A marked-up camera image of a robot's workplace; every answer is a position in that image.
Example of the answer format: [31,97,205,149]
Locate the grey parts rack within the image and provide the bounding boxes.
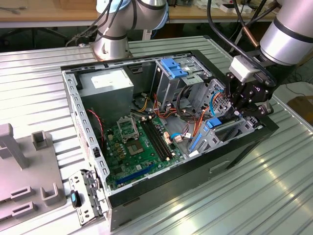
[0,123,68,221]

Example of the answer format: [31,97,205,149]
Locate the metal socket cover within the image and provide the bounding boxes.
[117,116,137,142]

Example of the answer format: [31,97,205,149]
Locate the grey power supply box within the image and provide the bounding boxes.
[78,68,134,128]

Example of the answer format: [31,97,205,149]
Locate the grey optical drive cage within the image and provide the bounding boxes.
[149,55,213,110]

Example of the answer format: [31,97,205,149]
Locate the black PC case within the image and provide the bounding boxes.
[60,48,280,232]

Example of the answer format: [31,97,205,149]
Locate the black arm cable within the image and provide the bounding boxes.
[206,0,277,85]

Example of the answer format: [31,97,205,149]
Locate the blue plastic drive latch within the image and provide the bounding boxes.
[161,58,181,71]
[170,65,187,79]

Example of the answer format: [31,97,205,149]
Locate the CPU socket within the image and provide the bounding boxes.
[126,139,145,157]

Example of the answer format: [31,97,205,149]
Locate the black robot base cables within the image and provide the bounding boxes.
[66,0,137,47]

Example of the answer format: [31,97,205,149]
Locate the grey metal disk bay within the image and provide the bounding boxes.
[187,78,264,158]

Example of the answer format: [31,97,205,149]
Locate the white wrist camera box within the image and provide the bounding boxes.
[229,55,260,83]

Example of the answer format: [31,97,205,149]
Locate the hard disk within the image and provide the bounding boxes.
[189,115,245,153]

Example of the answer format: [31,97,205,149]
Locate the metal card retainer bracket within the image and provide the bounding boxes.
[68,168,110,226]

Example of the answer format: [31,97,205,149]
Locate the thick black cable loop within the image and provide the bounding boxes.
[176,85,196,116]

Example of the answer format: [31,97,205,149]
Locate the red black twisted wire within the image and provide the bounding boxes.
[87,109,107,149]

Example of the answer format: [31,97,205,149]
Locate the blue expansion slot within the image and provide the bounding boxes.
[115,164,155,186]

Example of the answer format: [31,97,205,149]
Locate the green motherboard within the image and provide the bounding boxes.
[105,115,185,190]

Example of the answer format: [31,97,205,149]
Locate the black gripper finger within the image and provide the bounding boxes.
[235,102,273,120]
[226,72,243,119]

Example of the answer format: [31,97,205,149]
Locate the grey metal tool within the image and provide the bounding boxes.
[0,6,27,15]

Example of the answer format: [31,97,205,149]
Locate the orange power wire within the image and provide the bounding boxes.
[213,93,224,110]

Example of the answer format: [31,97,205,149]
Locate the black RAM slot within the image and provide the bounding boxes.
[148,119,173,159]
[141,121,165,161]

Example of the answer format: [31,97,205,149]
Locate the orange black wire bundle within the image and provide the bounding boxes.
[131,92,211,139]

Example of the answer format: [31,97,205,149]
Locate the blue black bracket latch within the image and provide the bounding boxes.
[70,190,83,209]

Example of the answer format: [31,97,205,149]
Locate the wooden desk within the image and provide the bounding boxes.
[168,0,279,53]
[0,0,98,29]

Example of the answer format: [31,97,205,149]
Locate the brown cardboard box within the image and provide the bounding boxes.
[287,96,313,123]

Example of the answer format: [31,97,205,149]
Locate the light blue data wire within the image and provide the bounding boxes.
[209,91,224,118]

